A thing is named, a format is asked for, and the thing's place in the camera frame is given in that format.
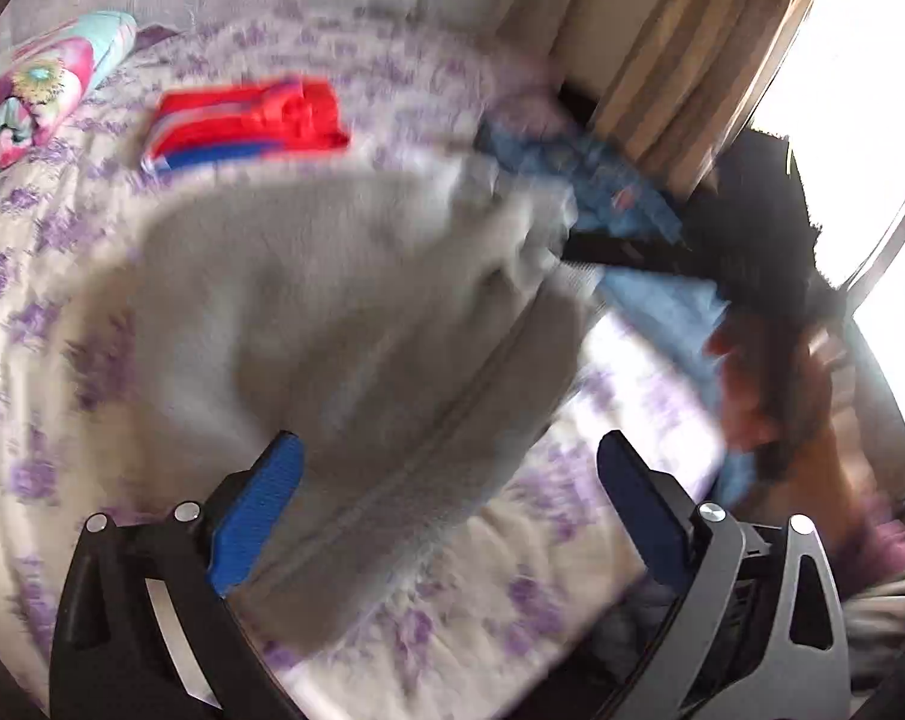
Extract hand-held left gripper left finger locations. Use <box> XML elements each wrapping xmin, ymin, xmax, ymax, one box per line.
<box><xmin>49</xmin><ymin>431</ymin><xmax>307</xmax><ymax>720</ymax></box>

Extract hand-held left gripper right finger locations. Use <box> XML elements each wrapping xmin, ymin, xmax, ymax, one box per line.
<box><xmin>597</xmin><ymin>431</ymin><xmax>852</xmax><ymax>720</ymax></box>

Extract bright window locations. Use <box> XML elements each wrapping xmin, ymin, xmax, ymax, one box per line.
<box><xmin>752</xmin><ymin>0</ymin><xmax>905</xmax><ymax>451</ymax></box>

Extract beige striped curtain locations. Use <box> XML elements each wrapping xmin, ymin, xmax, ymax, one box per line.
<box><xmin>497</xmin><ymin>0</ymin><xmax>865</xmax><ymax>196</ymax></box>

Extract person's grey clothing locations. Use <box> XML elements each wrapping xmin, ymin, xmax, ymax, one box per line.
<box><xmin>842</xmin><ymin>521</ymin><xmax>905</xmax><ymax>691</ymax></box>

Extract person's right hand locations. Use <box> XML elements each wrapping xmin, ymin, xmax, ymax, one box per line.
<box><xmin>705</xmin><ymin>311</ymin><xmax>835</xmax><ymax>458</ymax></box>

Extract person's right forearm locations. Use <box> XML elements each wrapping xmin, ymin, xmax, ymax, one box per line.
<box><xmin>789</xmin><ymin>360</ymin><xmax>905</xmax><ymax>541</ymax></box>

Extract folded floral turquoise quilt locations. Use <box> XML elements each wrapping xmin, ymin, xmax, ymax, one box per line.
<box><xmin>0</xmin><ymin>11</ymin><xmax>139</xmax><ymax>181</ymax></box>

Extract light blue cloth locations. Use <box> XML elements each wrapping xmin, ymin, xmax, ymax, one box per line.
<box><xmin>598</xmin><ymin>270</ymin><xmax>760</xmax><ymax>507</ymax></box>

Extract grey fleece pants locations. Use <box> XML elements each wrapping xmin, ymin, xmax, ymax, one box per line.
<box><xmin>66</xmin><ymin>142</ymin><xmax>603</xmax><ymax>661</ymax></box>

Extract folded red blue shorts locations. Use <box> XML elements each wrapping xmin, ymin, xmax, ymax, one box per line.
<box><xmin>141</xmin><ymin>75</ymin><xmax>352</xmax><ymax>173</ymax></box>

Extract purple floral bed sheet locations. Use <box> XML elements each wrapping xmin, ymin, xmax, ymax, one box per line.
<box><xmin>0</xmin><ymin>11</ymin><xmax>730</xmax><ymax>720</ymax></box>

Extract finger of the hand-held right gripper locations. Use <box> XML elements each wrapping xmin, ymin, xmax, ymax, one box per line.
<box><xmin>561</xmin><ymin>231</ymin><xmax>693</xmax><ymax>275</ymax></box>

